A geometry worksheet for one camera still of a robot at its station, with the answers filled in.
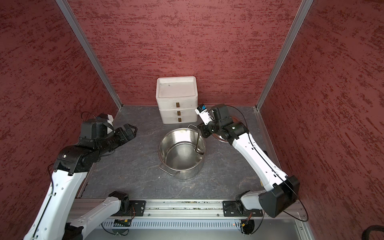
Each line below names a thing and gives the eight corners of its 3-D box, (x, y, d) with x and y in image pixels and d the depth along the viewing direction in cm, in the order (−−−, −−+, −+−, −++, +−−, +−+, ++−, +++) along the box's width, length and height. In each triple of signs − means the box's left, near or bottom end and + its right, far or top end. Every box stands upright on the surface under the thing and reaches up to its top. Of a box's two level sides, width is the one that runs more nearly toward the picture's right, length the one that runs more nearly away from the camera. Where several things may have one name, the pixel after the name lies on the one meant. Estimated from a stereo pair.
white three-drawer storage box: (160, 124, 112) (151, 97, 90) (164, 103, 127) (158, 75, 106) (197, 125, 112) (197, 98, 91) (197, 103, 127) (197, 76, 106)
